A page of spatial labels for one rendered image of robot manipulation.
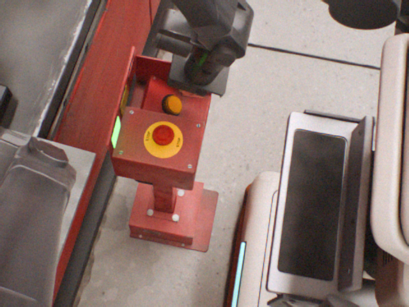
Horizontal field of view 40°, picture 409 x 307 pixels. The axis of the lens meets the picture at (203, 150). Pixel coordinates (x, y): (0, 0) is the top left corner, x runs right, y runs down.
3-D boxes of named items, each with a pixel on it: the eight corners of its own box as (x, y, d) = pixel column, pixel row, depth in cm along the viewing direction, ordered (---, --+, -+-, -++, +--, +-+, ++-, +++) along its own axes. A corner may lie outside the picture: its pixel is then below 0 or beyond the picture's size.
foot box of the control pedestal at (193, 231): (207, 252, 175) (209, 245, 163) (129, 236, 175) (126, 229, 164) (218, 192, 181) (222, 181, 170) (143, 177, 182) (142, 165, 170)
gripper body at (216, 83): (173, 50, 98) (185, 29, 91) (227, 67, 100) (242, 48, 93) (165, 82, 95) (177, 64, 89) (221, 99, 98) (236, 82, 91)
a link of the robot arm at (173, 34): (239, 57, 79) (251, 5, 82) (163, 30, 77) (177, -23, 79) (213, 85, 90) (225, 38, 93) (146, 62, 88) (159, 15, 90)
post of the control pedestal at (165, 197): (172, 213, 166) (174, 153, 115) (154, 210, 166) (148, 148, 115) (176, 196, 168) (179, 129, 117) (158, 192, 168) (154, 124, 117)
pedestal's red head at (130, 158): (192, 191, 113) (196, 163, 96) (114, 176, 113) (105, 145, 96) (210, 103, 119) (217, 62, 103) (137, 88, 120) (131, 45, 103)
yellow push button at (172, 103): (174, 119, 114) (180, 116, 112) (159, 111, 112) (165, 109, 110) (177, 102, 115) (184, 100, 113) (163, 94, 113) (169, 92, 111)
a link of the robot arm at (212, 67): (236, 61, 85) (242, 29, 87) (193, 46, 84) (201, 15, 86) (221, 79, 92) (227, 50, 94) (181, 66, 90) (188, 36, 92)
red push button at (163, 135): (171, 153, 103) (171, 146, 100) (150, 148, 103) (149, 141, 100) (176, 133, 104) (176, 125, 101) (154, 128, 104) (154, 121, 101)
